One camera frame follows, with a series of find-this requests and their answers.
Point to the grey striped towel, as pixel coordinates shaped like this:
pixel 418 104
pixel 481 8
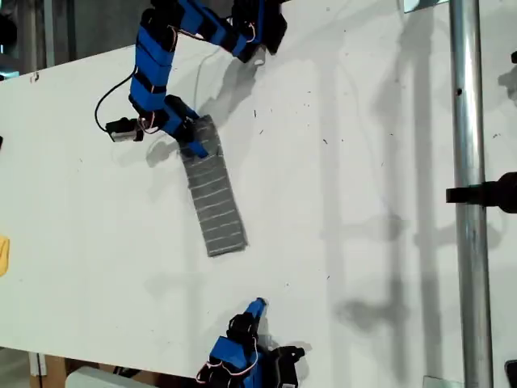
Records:
pixel 218 210

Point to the white box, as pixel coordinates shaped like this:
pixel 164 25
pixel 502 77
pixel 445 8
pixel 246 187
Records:
pixel 93 380

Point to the brown cardboard box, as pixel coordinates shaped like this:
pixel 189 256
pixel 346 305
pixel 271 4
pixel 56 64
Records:
pixel 56 372

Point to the yellow object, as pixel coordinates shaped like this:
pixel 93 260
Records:
pixel 3 256

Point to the flat black object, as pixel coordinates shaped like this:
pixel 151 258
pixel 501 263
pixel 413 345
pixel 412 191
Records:
pixel 512 369

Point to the black clamp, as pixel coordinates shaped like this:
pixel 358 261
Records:
pixel 497 192

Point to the steel post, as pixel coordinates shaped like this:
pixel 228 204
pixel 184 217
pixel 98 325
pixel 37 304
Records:
pixel 468 121

